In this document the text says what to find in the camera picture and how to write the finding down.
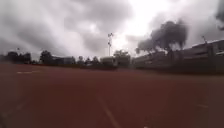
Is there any low pale building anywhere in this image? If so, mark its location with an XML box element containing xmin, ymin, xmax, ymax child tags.
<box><xmin>99</xmin><ymin>55</ymin><xmax>118</xmax><ymax>68</ymax></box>

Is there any floodlight pole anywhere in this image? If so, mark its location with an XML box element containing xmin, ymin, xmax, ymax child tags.
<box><xmin>106</xmin><ymin>32</ymin><xmax>115</xmax><ymax>58</ymax></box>

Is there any tall dark tree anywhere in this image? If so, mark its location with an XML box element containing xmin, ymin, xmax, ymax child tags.
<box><xmin>135</xmin><ymin>19</ymin><xmax>189</xmax><ymax>55</ymax></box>

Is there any row of dark trees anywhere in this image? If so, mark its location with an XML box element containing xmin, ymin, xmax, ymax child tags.
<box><xmin>0</xmin><ymin>49</ymin><xmax>132</xmax><ymax>69</ymax></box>

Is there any long grey building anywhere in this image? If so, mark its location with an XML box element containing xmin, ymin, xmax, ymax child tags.
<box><xmin>132</xmin><ymin>38</ymin><xmax>224</xmax><ymax>75</ymax></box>

